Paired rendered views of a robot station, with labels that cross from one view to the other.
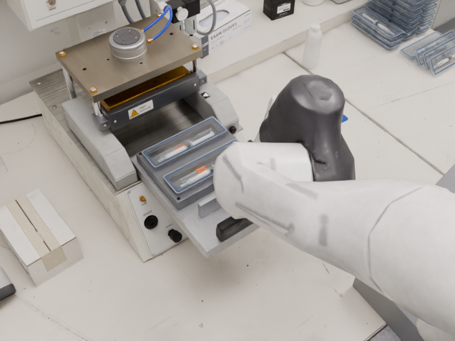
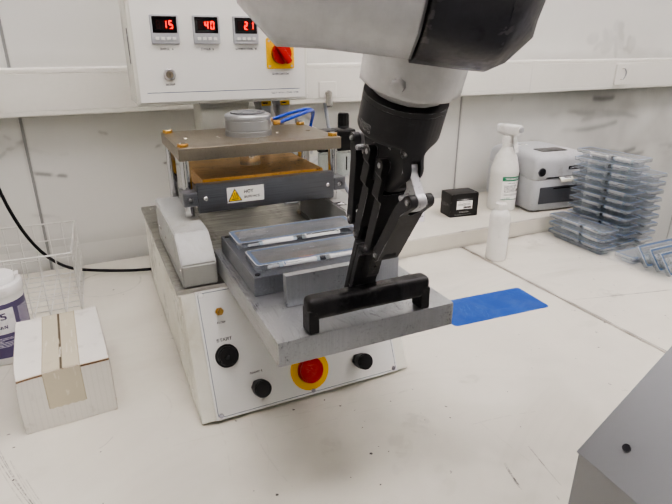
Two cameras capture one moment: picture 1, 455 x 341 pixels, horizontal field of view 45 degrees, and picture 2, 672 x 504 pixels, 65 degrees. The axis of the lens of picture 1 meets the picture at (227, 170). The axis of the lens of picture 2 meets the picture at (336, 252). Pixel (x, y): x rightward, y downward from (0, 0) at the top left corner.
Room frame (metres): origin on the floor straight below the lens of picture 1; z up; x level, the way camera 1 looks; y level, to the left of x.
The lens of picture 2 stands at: (0.11, -0.11, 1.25)
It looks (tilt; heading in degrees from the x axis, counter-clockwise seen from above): 21 degrees down; 12
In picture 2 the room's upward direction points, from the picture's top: straight up
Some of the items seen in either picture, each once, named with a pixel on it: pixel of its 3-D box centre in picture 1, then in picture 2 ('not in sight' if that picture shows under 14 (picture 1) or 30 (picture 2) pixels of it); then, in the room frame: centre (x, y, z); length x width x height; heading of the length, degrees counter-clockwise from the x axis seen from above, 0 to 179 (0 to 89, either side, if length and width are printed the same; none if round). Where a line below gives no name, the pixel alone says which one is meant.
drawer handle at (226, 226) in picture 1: (250, 214); (368, 301); (0.63, -0.04, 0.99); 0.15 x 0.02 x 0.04; 127
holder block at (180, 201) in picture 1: (196, 160); (306, 251); (0.78, 0.07, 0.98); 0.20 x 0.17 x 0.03; 127
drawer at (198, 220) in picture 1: (209, 176); (319, 271); (0.74, 0.04, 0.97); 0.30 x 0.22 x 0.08; 37
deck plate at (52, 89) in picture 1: (131, 104); (249, 228); (1.02, 0.24, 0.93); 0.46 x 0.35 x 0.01; 37
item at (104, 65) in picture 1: (131, 50); (255, 145); (1.03, 0.22, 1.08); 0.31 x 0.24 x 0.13; 127
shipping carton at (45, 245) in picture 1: (37, 235); (64, 363); (0.71, 0.44, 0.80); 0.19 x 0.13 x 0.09; 37
